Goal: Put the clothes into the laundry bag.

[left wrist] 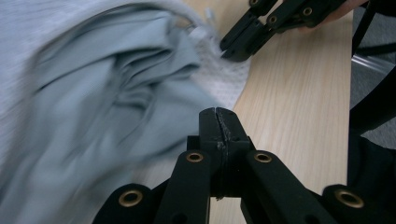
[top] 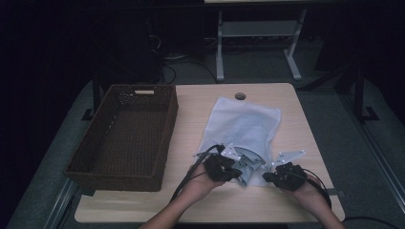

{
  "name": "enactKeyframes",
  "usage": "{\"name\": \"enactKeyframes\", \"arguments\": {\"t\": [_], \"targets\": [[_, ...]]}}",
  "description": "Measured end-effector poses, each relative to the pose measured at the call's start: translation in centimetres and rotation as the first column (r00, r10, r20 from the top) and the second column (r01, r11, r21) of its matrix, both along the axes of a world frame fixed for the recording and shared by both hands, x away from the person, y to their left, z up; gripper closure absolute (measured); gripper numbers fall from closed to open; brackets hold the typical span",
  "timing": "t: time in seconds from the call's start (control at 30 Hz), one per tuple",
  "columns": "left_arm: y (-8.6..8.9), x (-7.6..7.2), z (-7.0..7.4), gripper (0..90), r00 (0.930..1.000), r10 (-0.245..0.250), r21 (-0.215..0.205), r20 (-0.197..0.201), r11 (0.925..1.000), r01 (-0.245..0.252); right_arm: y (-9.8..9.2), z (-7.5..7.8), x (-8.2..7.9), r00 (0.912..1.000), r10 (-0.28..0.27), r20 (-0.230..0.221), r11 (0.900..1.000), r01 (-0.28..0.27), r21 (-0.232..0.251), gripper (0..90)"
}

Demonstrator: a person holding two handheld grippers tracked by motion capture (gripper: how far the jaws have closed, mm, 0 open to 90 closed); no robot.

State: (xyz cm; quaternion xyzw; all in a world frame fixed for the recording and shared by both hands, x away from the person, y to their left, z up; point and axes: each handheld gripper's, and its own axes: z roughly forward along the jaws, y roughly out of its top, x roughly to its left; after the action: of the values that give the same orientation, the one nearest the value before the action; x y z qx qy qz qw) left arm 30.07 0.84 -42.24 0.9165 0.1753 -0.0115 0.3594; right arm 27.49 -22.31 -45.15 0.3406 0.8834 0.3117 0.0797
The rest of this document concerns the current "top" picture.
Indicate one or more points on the person's left hand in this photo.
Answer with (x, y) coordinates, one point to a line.
(200, 186)

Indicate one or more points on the tall black metal stand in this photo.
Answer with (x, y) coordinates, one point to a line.
(359, 95)

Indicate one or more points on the white mesh laundry bag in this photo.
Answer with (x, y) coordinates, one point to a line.
(245, 124)

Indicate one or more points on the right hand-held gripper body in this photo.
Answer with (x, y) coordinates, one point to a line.
(289, 176)

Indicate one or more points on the brown wicker basket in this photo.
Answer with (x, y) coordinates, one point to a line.
(127, 140)

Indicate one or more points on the person's right hand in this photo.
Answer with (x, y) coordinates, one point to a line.
(310, 194)

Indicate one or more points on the light blue t-shirt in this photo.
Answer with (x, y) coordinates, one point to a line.
(248, 170)

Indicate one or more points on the white metal desk frame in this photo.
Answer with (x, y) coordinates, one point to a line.
(219, 63)

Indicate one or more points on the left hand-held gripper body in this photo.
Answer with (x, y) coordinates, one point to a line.
(219, 167)

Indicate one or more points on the short black metal stand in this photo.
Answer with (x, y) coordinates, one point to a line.
(95, 98)

